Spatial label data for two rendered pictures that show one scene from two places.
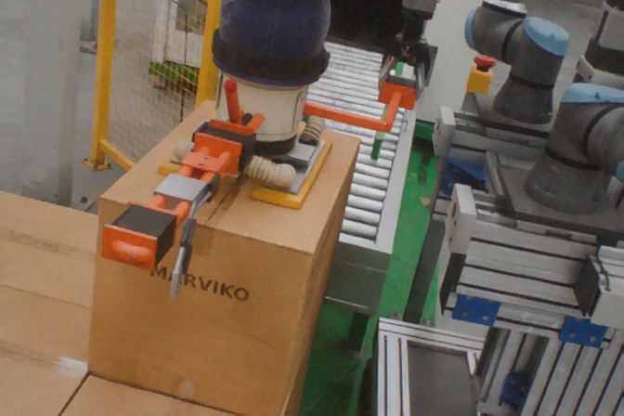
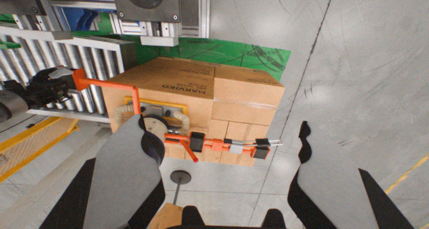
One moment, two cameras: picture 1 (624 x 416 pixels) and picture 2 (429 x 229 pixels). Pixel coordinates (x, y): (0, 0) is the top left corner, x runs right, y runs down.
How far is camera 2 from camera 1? 1.23 m
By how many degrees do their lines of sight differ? 69
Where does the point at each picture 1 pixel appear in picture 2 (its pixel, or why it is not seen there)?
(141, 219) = (261, 154)
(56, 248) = not seen: hidden behind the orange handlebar
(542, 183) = (153, 0)
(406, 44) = (57, 95)
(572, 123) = not seen: outside the picture
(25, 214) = not seen: hidden behind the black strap
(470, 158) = (62, 16)
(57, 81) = (79, 161)
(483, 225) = (173, 33)
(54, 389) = (214, 122)
